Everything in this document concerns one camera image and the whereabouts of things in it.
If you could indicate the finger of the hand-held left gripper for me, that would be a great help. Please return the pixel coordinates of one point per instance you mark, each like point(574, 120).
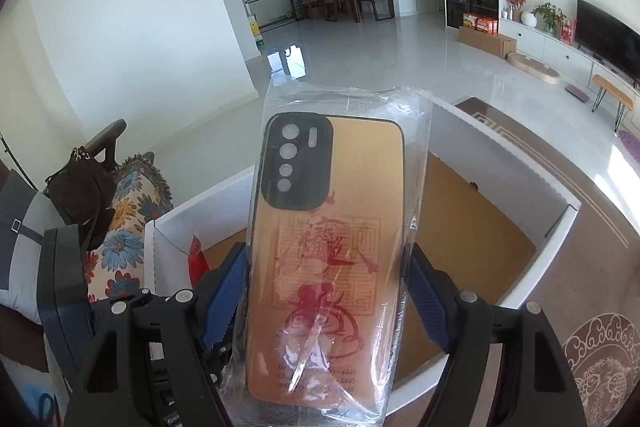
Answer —
point(142, 294)

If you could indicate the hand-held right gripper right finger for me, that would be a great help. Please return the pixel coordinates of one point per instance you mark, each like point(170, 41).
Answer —
point(430, 307)

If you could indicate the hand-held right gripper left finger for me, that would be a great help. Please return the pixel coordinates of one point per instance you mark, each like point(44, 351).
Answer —
point(220, 307)

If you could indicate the red snack packet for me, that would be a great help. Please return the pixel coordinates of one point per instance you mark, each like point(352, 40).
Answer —
point(197, 257)

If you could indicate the large white cardboard box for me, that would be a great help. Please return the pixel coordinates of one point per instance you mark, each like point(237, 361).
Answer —
point(475, 217)

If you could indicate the phone case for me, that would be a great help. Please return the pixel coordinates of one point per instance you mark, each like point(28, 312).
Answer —
point(325, 232)

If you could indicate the grey white cushion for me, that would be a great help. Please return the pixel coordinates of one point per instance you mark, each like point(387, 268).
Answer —
point(20, 247)

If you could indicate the brown handbag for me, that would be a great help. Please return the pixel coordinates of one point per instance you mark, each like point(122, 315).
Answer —
point(80, 182)

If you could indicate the black chair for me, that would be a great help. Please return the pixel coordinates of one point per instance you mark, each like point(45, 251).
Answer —
point(107, 134)

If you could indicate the dark flat scale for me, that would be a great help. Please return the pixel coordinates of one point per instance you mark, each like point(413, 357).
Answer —
point(577, 93)

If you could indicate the purple mat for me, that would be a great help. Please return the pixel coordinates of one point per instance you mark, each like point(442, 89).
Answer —
point(629, 139)

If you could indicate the oval wooden board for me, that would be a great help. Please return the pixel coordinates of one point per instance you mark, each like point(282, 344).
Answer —
point(532, 67)

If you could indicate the brown cardboard box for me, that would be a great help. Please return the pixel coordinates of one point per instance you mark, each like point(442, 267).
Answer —
point(487, 44)

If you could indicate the yellow green container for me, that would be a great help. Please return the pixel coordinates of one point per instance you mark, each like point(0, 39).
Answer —
point(256, 29)

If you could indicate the wooden bench metal legs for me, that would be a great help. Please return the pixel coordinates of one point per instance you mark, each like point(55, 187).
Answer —
point(615, 88)

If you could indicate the orange printed boxes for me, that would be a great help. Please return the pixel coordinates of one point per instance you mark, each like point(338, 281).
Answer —
point(480, 24)

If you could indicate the white television cabinet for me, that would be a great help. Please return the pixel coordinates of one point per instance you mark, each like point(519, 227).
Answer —
point(565, 52)

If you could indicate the round white vase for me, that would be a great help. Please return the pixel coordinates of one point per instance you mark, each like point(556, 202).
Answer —
point(528, 19)

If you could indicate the red gift box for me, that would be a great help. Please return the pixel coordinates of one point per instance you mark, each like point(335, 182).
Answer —
point(568, 32)

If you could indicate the bushy green potted plant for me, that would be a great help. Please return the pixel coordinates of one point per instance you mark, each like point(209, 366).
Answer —
point(549, 14)

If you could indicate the black television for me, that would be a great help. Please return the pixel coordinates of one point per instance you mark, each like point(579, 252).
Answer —
point(607, 32)

